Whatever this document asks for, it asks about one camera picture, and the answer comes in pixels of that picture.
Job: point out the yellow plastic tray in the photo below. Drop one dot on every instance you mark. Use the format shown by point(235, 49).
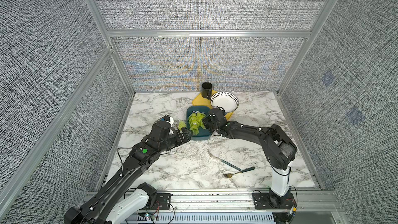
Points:
point(199, 100)

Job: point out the yellow shuttlecock one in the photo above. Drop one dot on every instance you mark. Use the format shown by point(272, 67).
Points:
point(195, 121)

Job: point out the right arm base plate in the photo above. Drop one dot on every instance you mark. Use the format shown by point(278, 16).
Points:
point(270, 200)

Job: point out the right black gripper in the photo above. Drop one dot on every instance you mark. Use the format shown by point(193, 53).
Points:
point(205, 120)

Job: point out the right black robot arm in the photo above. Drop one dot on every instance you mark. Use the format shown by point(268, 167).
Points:
point(278, 148)

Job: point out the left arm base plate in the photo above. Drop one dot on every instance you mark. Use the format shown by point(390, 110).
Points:
point(160, 202)

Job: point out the aluminium front rail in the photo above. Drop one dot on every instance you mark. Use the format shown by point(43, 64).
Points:
point(240, 200)

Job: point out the green handled fork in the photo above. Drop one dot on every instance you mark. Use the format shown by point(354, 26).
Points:
point(230, 175)

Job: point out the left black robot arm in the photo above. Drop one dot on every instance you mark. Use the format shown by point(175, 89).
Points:
point(163, 137)

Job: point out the black cup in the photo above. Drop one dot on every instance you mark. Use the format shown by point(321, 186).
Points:
point(206, 91)

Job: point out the white patterned plate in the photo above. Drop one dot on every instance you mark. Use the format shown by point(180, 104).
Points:
point(226, 100)

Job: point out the green handled knife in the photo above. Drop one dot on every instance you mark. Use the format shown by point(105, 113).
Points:
point(223, 161)

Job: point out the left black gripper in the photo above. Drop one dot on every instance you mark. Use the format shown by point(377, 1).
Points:
point(181, 140)

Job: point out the teal plastic storage box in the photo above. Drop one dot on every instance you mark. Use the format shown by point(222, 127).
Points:
point(203, 134)

